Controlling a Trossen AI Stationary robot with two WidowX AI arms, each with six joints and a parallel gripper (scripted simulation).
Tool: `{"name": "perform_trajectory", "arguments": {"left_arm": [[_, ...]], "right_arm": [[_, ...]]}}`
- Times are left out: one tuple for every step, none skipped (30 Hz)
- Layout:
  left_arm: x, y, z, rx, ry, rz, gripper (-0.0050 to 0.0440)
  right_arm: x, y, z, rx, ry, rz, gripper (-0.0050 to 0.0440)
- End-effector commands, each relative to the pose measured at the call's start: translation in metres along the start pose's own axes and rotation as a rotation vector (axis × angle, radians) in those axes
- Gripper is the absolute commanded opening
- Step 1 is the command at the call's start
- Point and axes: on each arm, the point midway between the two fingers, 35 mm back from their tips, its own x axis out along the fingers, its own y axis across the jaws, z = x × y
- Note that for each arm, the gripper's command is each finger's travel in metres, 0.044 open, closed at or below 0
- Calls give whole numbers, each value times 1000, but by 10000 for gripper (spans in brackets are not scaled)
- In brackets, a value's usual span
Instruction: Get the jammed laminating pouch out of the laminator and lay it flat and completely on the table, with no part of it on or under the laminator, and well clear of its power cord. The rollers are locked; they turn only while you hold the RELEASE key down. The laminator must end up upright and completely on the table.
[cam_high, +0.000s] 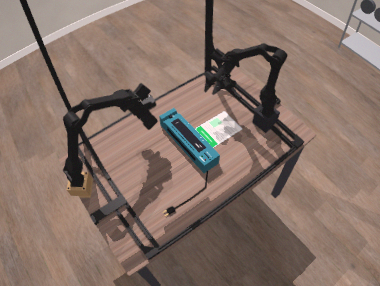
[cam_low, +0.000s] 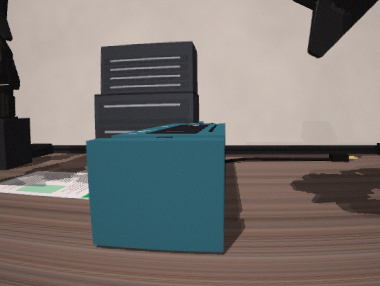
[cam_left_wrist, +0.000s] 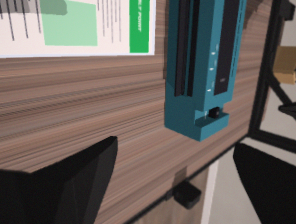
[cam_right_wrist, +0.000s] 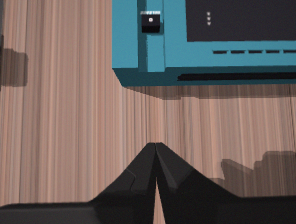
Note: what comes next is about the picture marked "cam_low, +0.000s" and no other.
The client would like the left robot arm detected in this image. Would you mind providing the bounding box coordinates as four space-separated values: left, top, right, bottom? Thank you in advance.
0 36 20 119

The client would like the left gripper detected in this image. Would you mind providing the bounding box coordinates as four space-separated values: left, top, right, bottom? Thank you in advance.
0 0 13 41

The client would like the white printed document sheet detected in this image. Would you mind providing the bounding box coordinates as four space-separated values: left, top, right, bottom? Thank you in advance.
0 171 89 199

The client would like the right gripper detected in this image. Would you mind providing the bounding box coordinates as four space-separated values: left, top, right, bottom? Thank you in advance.
293 0 378 58

